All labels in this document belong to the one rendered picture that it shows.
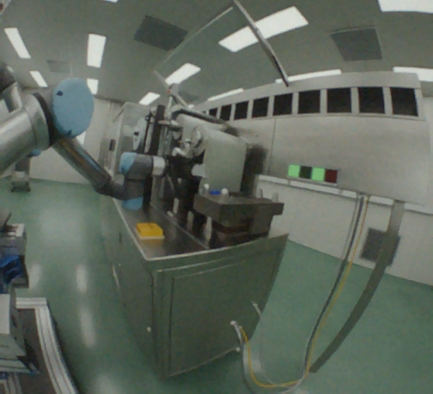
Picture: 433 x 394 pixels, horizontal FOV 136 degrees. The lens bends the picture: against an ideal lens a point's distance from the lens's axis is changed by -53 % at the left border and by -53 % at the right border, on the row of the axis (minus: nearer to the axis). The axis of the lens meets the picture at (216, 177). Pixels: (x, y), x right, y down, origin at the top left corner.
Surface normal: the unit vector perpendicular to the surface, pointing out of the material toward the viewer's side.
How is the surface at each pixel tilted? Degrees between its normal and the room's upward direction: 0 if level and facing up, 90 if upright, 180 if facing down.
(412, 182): 90
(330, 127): 90
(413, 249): 90
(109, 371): 0
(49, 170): 90
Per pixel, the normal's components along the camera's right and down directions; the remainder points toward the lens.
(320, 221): -0.78, -0.09
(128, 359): 0.16, -0.99
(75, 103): 0.99, 0.09
